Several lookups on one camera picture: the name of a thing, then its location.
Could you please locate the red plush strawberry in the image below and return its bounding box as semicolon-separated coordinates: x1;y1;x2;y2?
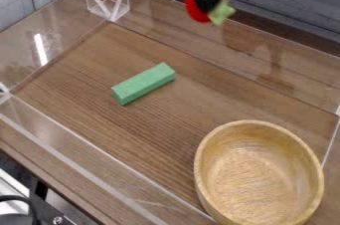
183;0;235;26

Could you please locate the green rectangular block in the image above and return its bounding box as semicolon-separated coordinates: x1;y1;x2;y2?
111;63;174;106

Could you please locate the wooden bowl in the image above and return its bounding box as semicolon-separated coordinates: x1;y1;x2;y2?
193;119;323;225

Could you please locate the clear acrylic enclosure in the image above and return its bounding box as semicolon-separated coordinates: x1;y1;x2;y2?
0;0;340;225

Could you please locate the black metal table bracket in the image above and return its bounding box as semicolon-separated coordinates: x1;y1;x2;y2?
29;179;77;225

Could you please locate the black cable lower left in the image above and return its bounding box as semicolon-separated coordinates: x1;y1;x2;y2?
0;194;45;225

